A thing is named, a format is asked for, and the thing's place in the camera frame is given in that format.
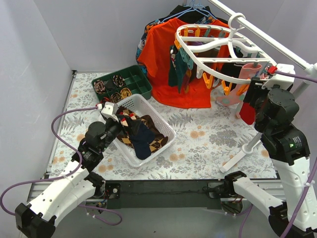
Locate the green divided organizer tray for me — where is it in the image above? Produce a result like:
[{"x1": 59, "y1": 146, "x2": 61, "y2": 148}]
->
[{"x1": 91, "y1": 65, "x2": 152, "y2": 103}]

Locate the white plastic basket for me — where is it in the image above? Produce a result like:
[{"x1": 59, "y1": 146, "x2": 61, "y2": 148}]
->
[{"x1": 113, "y1": 94, "x2": 176, "y2": 168}]

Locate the orange t-shirt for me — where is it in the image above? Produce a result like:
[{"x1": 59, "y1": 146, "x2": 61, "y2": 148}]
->
[{"x1": 137, "y1": 17, "x2": 231, "y2": 109}]

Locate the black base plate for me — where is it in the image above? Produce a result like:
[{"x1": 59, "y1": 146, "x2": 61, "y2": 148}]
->
[{"x1": 106, "y1": 179, "x2": 231, "y2": 209}]

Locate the dark patterned shirt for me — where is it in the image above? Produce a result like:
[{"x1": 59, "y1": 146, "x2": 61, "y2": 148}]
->
[{"x1": 135, "y1": 19, "x2": 160, "y2": 75}]

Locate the purple cable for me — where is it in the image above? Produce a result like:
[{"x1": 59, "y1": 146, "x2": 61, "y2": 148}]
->
[
  {"x1": 0, "y1": 104, "x2": 123, "y2": 226},
  {"x1": 237, "y1": 70, "x2": 317, "y2": 238}
]

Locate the floral table mat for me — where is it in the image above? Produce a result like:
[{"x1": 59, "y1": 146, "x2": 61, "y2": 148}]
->
[{"x1": 48, "y1": 71, "x2": 278, "y2": 180}]

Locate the black striped sock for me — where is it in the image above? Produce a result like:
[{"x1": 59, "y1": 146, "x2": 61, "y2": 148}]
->
[{"x1": 220, "y1": 62, "x2": 244, "y2": 78}]

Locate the blue wire hanger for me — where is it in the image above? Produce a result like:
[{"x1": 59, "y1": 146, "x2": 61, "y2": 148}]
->
[{"x1": 154, "y1": 4, "x2": 217, "y2": 23}]

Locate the white clothes rack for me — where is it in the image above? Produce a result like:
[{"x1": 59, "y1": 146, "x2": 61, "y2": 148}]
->
[{"x1": 208, "y1": 0, "x2": 317, "y2": 174}]

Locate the brown argyle sock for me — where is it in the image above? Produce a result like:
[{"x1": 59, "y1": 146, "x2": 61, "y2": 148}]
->
[
  {"x1": 141, "y1": 115, "x2": 168, "y2": 153},
  {"x1": 116, "y1": 106, "x2": 148, "y2": 149}
]

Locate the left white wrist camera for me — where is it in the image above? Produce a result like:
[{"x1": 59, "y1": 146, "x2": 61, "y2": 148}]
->
[{"x1": 96, "y1": 102, "x2": 119, "y2": 122}]

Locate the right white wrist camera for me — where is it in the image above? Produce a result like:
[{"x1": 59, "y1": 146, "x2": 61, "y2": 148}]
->
[{"x1": 262, "y1": 63, "x2": 295, "y2": 90}]

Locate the pink patterned sock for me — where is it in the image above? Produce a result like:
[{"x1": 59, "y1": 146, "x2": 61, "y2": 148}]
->
[{"x1": 216, "y1": 63, "x2": 262, "y2": 106}]

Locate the navy blue sock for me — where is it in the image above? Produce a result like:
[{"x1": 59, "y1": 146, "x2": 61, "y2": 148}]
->
[{"x1": 130, "y1": 123, "x2": 155, "y2": 160}]

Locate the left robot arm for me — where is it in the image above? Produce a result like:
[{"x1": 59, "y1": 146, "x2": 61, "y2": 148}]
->
[{"x1": 15, "y1": 118, "x2": 122, "y2": 238}]

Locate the white sock clip hanger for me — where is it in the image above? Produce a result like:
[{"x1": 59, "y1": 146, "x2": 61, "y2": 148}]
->
[{"x1": 174, "y1": 13, "x2": 275, "y2": 81}]

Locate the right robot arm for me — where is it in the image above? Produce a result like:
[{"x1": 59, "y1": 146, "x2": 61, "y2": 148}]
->
[{"x1": 203, "y1": 77, "x2": 317, "y2": 238}]

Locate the teal green sock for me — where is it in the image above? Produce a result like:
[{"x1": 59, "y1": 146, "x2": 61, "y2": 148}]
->
[{"x1": 168, "y1": 46, "x2": 191, "y2": 94}]

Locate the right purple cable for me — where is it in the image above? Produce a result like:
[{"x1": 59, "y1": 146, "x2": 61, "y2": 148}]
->
[{"x1": 237, "y1": 70, "x2": 317, "y2": 238}]

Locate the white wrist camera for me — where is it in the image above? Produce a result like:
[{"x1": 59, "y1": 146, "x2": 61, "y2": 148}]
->
[
  {"x1": 262, "y1": 63, "x2": 295, "y2": 90},
  {"x1": 96, "y1": 102, "x2": 119, "y2": 122}
]

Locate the red sock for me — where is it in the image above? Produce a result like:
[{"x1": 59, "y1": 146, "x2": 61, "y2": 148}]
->
[{"x1": 239, "y1": 102, "x2": 256, "y2": 125}]

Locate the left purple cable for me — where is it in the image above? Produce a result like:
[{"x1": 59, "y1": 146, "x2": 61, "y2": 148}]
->
[{"x1": 0, "y1": 104, "x2": 123, "y2": 226}]

